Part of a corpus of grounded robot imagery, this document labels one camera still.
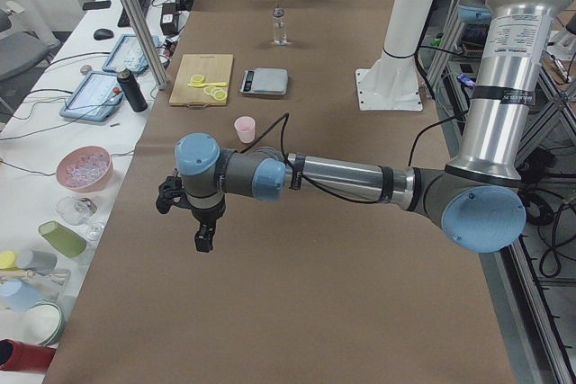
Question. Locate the grey plastic cup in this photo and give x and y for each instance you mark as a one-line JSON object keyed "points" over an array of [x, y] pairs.
{"points": [[35, 260]]}

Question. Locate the lemon slice by knife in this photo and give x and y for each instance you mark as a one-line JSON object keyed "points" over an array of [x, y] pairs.
{"points": [[196, 80]]}

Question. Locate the black computer mouse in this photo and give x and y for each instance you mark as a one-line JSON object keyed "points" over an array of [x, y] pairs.
{"points": [[103, 34]]}

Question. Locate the bamboo cutting board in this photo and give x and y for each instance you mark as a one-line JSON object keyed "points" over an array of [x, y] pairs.
{"points": [[215, 68]]}

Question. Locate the black water bottle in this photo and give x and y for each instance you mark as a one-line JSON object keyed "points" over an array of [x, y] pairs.
{"points": [[131, 89]]}

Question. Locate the pink plastic cup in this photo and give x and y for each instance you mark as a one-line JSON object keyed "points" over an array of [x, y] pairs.
{"points": [[245, 126]]}

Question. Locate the yellow plastic knife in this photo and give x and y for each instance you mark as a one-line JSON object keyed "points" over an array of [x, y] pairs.
{"points": [[204, 84]]}

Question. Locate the near blue teach pendant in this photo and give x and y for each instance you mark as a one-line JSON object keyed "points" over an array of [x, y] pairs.
{"points": [[97, 97]]}

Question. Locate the yellow plastic cup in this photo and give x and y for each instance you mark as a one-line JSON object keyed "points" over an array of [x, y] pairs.
{"points": [[8, 260]]}

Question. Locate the light blue cup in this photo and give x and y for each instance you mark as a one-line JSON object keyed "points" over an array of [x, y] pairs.
{"points": [[19, 295]]}

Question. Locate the black power adapter box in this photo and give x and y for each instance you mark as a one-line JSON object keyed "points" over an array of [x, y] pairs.
{"points": [[169, 21]]}

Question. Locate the far blue teach pendant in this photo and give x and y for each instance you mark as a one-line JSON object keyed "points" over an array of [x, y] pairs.
{"points": [[126, 52]]}

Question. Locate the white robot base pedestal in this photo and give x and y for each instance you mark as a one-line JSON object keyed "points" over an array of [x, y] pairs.
{"points": [[391, 84]]}

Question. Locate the black smartphone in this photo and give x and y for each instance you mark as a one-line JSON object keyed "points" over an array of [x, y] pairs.
{"points": [[96, 5]]}

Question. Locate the aluminium frame post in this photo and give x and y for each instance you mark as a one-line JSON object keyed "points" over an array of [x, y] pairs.
{"points": [[141, 30]]}

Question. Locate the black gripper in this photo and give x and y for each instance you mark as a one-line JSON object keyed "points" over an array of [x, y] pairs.
{"points": [[206, 217]]}

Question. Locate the grey digital kitchen scale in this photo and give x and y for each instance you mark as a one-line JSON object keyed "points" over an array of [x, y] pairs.
{"points": [[264, 81]]}

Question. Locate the blue teach pendant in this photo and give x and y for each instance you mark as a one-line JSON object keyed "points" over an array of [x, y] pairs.
{"points": [[126, 52], [97, 97]]}

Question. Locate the clear glass sauce bottle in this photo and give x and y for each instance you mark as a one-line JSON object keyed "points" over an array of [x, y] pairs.
{"points": [[279, 29]]}

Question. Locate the clear wine glass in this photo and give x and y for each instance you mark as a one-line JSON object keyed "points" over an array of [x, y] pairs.
{"points": [[80, 212]]}

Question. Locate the white green rimmed bowl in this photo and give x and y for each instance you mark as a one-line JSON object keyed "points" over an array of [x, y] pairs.
{"points": [[42, 325]]}

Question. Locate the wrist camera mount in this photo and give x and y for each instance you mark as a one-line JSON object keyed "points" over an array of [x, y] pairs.
{"points": [[170, 193]]}

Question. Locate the pink bowl with ice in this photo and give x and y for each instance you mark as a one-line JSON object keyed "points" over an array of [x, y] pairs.
{"points": [[86, 169]]}

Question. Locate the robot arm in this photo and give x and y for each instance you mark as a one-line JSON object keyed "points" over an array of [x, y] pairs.
{"points": [[473, 199]]}

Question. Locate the green plastic cup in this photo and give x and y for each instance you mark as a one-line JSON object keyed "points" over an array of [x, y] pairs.
{"points": [[63, 239]]}

